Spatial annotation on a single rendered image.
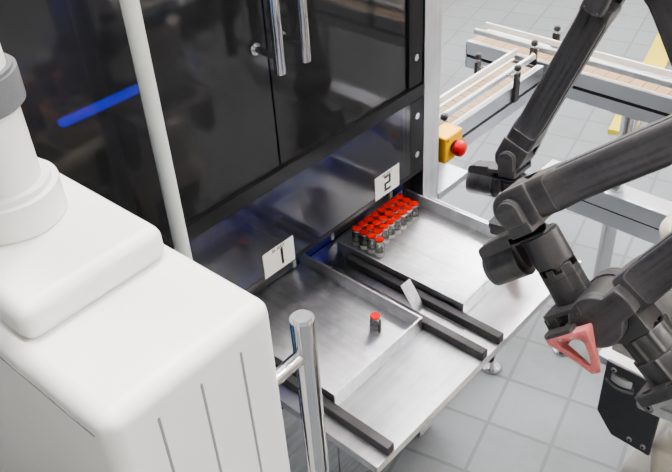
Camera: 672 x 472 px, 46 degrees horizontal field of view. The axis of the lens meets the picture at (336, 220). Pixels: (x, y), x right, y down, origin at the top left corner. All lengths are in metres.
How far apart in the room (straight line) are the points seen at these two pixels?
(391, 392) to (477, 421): 1.13
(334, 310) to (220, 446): 0.95
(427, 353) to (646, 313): 0.55
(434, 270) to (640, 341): 0.70
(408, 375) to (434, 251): 0.38
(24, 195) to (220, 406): 0.26
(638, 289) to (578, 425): 1.56
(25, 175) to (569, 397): 2.20
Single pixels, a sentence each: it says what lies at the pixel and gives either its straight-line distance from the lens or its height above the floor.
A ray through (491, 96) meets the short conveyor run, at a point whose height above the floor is 0.93.
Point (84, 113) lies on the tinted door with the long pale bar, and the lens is 1.20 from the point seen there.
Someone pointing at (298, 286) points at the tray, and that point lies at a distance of 1.73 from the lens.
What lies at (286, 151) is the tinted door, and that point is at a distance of 1.51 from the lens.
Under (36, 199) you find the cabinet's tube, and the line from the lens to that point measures 0.76.
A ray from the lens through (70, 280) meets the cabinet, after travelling 0.71.
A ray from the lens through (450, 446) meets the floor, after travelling 2.55.
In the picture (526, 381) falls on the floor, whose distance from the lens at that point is 2.75.
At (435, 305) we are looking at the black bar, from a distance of 1.65.
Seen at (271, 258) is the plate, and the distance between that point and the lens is 1.57.
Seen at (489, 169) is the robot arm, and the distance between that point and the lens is 1.65.
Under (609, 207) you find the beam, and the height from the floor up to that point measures 0.50.
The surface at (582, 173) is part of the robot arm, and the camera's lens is 1.09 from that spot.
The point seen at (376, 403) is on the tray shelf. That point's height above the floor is 0.88.
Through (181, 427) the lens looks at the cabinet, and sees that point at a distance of 0.69.
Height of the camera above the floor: 2.01
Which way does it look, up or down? 36 degrees down
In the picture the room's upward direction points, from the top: 4 degrees counter-clockwise
